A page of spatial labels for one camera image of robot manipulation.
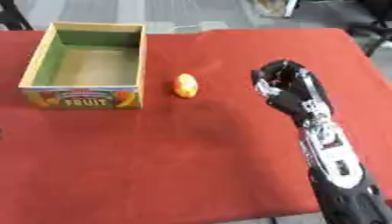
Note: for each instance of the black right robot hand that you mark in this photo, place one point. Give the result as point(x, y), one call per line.
point(290, 100)

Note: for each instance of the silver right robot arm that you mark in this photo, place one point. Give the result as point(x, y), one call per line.
point(339, 172)

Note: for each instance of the tan cardboard box green inside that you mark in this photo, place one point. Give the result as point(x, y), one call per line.
point(86, 65)

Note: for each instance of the black chair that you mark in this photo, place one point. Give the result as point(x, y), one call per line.
point(370, 32)

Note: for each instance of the orange toy fruit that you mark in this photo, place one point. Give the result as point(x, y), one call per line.
point(185, 85)

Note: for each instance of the black tripod leg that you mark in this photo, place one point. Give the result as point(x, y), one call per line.
point(13, 16)

